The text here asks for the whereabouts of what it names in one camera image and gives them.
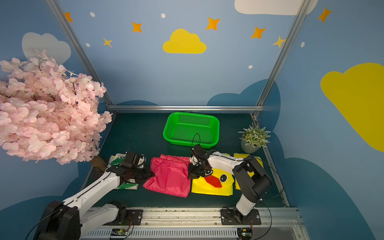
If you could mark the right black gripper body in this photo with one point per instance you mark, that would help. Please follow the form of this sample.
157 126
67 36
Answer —
197 169

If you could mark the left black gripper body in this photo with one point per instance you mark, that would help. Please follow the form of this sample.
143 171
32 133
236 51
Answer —
141 174

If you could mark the pink raincoat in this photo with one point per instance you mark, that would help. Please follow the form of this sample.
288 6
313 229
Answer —
171 176

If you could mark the yellow duck face raincoat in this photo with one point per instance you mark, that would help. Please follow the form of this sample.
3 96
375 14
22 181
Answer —
220 181

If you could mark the green plastic mesh basket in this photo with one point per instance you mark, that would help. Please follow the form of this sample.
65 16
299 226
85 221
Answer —
188 129

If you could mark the plain yellow raincoat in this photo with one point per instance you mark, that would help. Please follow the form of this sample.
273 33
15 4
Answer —
243 156

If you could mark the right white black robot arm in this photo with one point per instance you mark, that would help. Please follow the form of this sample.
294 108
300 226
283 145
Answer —
252 188

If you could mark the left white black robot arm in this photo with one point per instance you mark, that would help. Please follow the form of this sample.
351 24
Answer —
72 218

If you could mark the white green dinosaur raincoat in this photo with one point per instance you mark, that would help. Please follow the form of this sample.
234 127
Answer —
116 160

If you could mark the small potted green plant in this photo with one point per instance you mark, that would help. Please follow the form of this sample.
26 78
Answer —
254 138

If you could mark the left small circuit board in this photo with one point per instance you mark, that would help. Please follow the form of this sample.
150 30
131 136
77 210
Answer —
119 233

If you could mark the small circuit board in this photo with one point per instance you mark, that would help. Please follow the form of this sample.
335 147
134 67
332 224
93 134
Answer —
119 233
244 233

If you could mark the right small circuit board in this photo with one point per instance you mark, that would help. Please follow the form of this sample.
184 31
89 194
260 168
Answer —
244 233

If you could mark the pink cherry blossom tree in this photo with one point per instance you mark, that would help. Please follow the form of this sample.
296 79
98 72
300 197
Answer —
48 112

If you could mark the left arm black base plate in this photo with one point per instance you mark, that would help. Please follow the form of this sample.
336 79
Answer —
133 216

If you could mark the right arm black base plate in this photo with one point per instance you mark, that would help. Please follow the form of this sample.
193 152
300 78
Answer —
228 217

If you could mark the right aluminium frame post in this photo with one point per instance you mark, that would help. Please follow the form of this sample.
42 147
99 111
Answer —
291 36

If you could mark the aluminium frame post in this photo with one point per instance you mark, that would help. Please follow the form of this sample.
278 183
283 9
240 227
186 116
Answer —
291 36
60 16

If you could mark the aluminium front rail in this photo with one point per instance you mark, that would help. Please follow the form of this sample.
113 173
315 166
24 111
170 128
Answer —
205 223

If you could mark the left aluminium frame post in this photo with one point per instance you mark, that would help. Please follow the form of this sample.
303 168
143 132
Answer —
60 16

